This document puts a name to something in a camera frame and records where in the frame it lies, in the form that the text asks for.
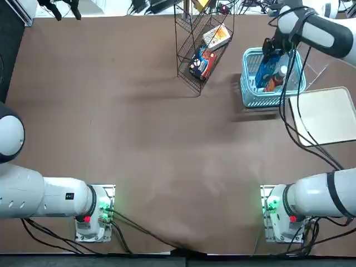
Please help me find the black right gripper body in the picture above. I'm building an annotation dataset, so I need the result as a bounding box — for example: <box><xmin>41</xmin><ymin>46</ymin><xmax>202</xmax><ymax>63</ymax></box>
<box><xmin>271</xmin><ymin>32</ymin><xmax>293</xmax><ymax>53</ymax></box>

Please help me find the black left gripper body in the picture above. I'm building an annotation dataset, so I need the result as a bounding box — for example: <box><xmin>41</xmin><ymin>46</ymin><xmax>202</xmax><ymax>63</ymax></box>
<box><xmin>37</xmin><ymin>0</ymin><xmax>80</xmax><ymax>8</ymax></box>

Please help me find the blue Oreo cookie pack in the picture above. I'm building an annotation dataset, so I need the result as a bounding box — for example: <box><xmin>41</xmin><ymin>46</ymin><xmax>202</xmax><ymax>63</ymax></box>
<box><xmin>254</xmin><ymin>51</ymin><xmax>281</xmax><ymax>88</ymax></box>

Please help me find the amber tea bottle white cap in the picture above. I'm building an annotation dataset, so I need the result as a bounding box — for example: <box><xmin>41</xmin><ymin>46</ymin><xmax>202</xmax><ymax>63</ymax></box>
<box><xmin>264</xmin><ymin>65</ymin><xmax>290</xmax><ymax>92</ymax></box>

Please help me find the clear acrylic beverage shelf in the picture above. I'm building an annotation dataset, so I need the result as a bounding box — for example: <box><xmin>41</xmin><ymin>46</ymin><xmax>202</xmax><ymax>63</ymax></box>
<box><xmin>294</xmin><ymin>44</ymin><xmax>330</xmax><ymax>91</ymax></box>

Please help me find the light blue plastic basket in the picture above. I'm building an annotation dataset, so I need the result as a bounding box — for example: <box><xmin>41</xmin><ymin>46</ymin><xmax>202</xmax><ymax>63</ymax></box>
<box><xmin>240</xmin><ymin>46</ymin><xmax>307</xmax><ymax>108</ymax></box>

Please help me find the white orange biscuit box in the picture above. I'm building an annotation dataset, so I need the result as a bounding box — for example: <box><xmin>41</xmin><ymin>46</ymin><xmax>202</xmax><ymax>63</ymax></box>
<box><xmin>202</xmin><ymin>26</ymin><xmax>231</xmax><ymax>51</ymax></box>

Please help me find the small black power adapter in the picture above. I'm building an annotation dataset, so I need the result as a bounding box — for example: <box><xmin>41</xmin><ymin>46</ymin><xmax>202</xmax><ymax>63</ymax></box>
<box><xmin>130</xmin><ymin>0</ymin><xmax>151</xmax><ymax>13</ymax></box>

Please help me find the dark Chocofello cookie box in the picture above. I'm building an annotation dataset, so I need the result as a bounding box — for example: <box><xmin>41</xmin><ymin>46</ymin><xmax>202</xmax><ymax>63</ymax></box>
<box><xmin>189</xmin><ymin>46</ymin><xmax>219</xmax><ymax>82</ymax></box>

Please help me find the yellow Nabati wafer box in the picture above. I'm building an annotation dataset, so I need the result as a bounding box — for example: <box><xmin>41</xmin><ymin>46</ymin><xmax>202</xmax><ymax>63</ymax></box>
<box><xmin>193</xmin><ymin>0</ymin><xmax>212</xmax><ymax>12</ymax></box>

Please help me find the cream plastic tray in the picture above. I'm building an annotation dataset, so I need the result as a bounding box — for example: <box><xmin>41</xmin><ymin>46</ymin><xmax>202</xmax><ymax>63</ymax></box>
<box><xmin>288</xmin><ymin>86</ymin><xmax>356</xmax><ymax>147</ymax></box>

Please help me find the grey power adapter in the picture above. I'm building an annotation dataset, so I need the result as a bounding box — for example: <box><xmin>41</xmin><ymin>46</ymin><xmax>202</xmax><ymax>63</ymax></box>
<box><xmin>149</xmin><ymin>0</ymin><xmax>179</xmax><ymax>13</ymax></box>

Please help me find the aluminium frame rail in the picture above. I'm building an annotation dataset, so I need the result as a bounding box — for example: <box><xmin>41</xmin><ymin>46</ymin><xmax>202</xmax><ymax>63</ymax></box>
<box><xmin>16</xmin><ymin>11</ymin><xmax>34</xmax><ymax>28</ymax></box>

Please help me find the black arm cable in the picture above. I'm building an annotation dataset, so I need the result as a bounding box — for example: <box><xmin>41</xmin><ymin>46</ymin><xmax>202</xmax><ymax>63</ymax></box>
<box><xmin>294</xmin><ymin>46</ymin><xmax>345</xmax><ymax>170</ymax></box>
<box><xmin>278</xmin><ymin>50</ymin><xmax>345</xmax><ymax>171</ymax></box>

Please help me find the black wire snack shelf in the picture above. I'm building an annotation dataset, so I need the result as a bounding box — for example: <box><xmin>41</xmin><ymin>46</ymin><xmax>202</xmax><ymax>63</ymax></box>
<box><xmin>174</xmin><ymin>0</ymin><xmax>236</xmax><ymax>97</ymax></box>

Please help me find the black base cable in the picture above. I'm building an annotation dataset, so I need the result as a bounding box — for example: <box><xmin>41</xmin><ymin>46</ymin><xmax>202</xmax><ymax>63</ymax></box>
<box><xmin>21</xmin><ymin>217</ymin><xmax>134</xmax><ymax>255</ymax></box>
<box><xmin>251</xmin><ymin>215</ymin><xmax>356</xmax><ymax>255</ymax></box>
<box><xmin>110</xmin><ymin>208</ymin><xmax>208</xmax><ymax>255</ymax></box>

